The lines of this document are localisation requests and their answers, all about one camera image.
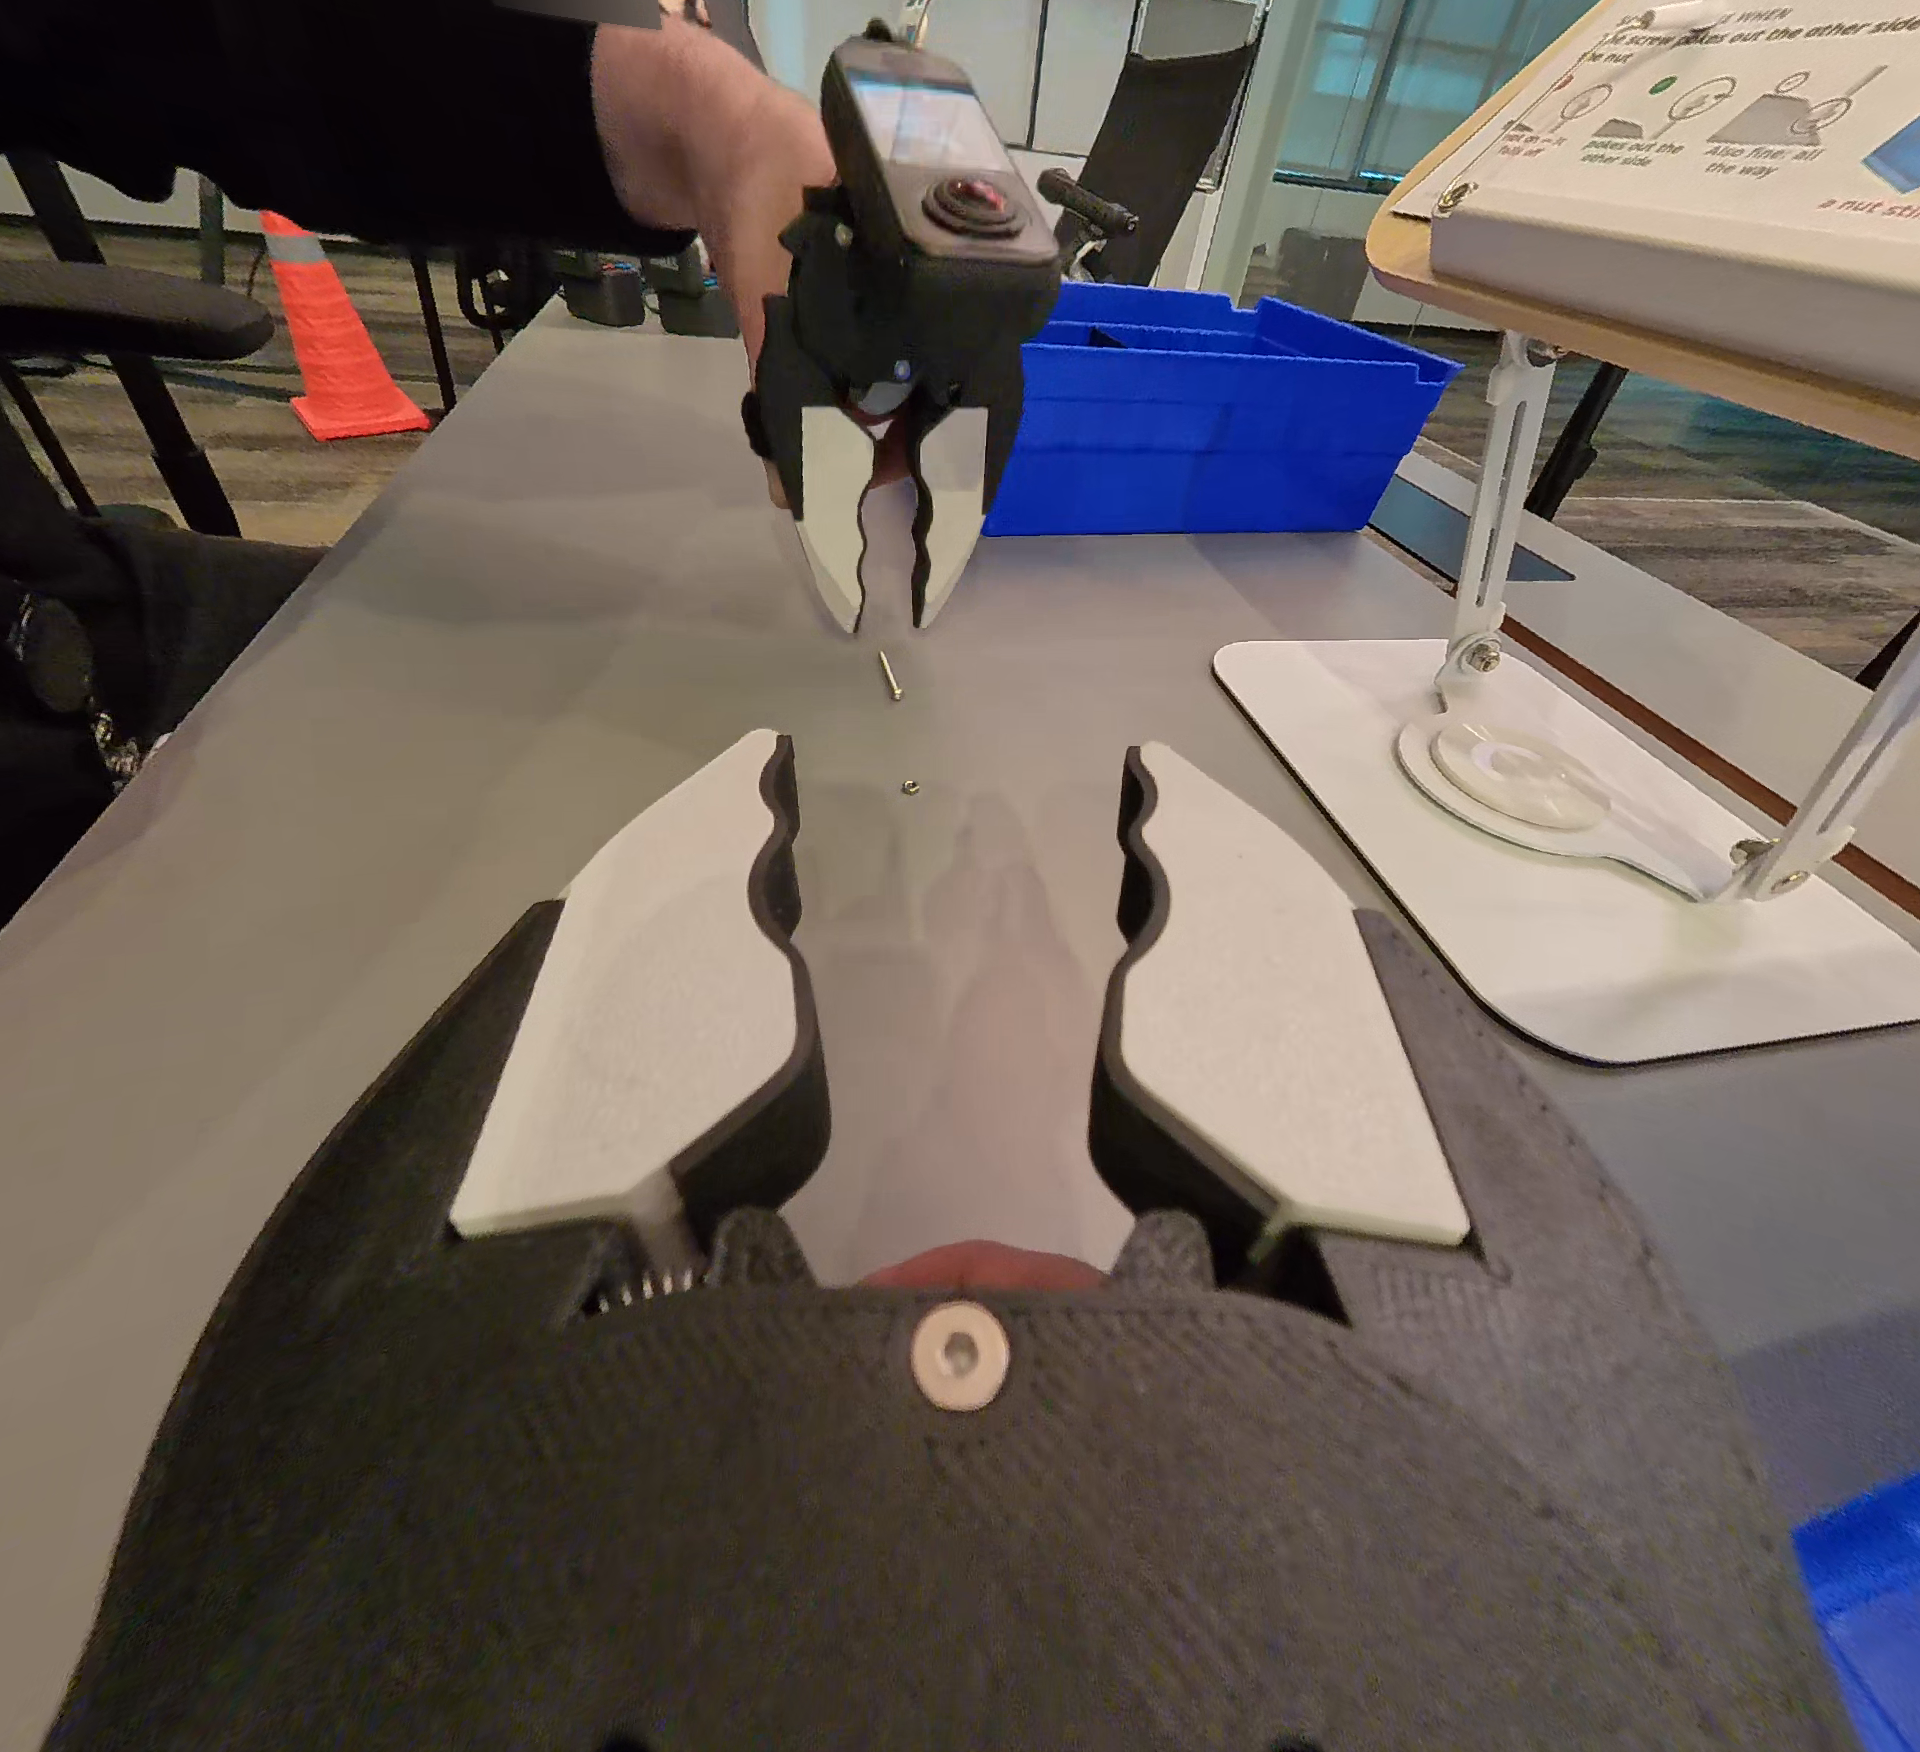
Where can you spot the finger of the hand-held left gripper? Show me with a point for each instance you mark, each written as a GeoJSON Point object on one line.
{"type": "Point", "coordinates": [826, 492]}
{"type": "Point", "coordinates": [955, 492]}

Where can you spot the person's left hand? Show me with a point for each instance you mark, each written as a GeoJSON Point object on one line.
{"type": "Point", "coordinates": [707, 132]}

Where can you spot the black office chair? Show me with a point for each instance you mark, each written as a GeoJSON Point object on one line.
{"type": "Point", "coordinates": [119, 314]}

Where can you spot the orange traffic cone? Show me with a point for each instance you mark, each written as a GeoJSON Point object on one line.
{"type": "Point", "coordinates": [338, 341]}

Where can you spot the white stand with instruction board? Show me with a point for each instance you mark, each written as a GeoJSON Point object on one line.
{"type": "Point", "coordinates": [1574, 854]}

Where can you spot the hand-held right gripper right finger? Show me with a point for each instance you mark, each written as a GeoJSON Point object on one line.
{"type": "Point", "coordinates": [1274, 1034]}

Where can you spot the blue plastic object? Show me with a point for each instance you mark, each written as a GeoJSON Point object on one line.
{"type": "Point", "coordinates": [1868, 1617]}

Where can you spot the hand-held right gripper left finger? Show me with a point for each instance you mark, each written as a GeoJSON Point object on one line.
{"type": "Point", "coordinates": [645, 1001]}

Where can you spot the person's left forearm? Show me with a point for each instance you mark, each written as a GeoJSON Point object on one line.
{"type": "Point", "coordinates": [373, 132]}

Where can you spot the blue plastic bin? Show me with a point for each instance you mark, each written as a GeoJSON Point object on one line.
{"type": "Point", "coordinates": [1201, 432]}

